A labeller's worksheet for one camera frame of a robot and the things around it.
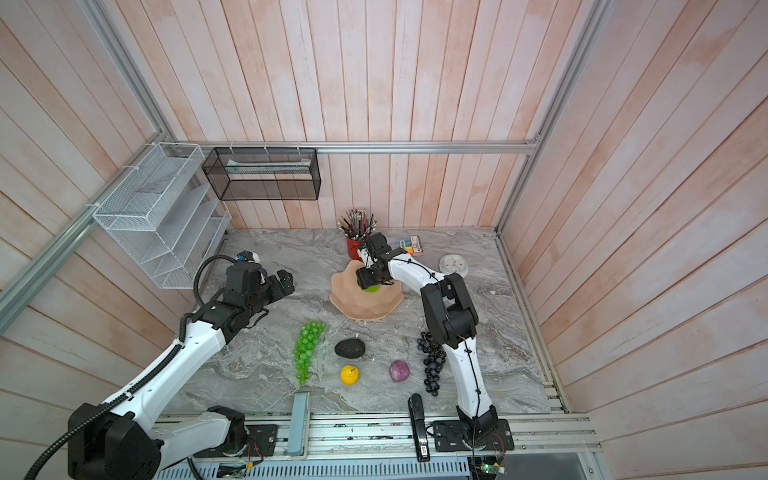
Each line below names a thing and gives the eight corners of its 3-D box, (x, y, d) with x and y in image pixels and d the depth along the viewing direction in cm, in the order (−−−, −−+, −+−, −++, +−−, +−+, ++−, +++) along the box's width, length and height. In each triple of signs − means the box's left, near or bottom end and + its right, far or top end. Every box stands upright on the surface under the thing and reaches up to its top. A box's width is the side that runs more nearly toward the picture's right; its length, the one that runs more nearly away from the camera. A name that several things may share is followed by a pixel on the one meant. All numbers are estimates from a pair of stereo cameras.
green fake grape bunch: (285, 381, 85) (280, 375, 80) (307, 327, 96) (304, 319, 91) (306, 386, 84) (302, 379, 80) (325, 331, 95) (323, 322, 90)
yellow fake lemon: (339, 381, 85) (337, 375, 81) (346, 367, 87) (344, 361, 83) (353, 388, 84) (352, 382, 79) (360, 374, 86) (359, 368, 82)
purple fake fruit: (389, 383, 85) (390, 377, 81) (389, 366, 88) (389, 360, 84) (408, 383, 85) (409, 377, 81) (407, 366, 88) (408, 360, 84)
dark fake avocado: (336, 359, 89) (333, 353, 85) (337, 345, 92) (335, 338, 87) (365, 359, 89) (364, 353, 85) (365, 345, 92) (365, 338, 87)
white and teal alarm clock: (440, 277, 108) (442, 272, 106) (437, 259, 114) (439, 254, 111) (467, 277, 108) (469, 272, 106) (463, 259, 114) (465, 254, 111)
